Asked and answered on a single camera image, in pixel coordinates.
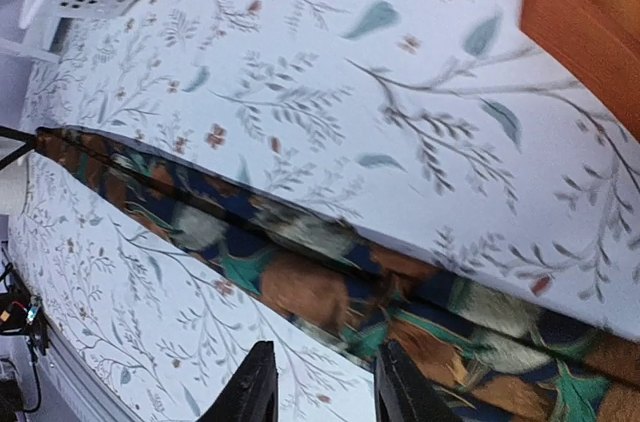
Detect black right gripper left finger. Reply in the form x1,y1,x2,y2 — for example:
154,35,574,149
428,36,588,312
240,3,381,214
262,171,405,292
197,341,278,422

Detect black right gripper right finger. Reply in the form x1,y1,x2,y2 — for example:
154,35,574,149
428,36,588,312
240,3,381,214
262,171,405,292
374,340,462,422

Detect green brown patterned tie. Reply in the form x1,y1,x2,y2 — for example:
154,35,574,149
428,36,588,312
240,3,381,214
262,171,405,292
36,128,639,421

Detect floral table mat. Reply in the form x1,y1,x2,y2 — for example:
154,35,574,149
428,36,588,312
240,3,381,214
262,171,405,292
9,0,639,421

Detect orange compartment tray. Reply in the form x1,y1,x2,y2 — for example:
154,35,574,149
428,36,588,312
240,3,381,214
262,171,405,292
520,0,639,136

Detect metal front rail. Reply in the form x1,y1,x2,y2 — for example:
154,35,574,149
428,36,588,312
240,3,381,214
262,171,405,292
32,315,140,422

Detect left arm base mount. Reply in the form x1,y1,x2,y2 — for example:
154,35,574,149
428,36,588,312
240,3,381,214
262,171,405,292
1,261,48,421

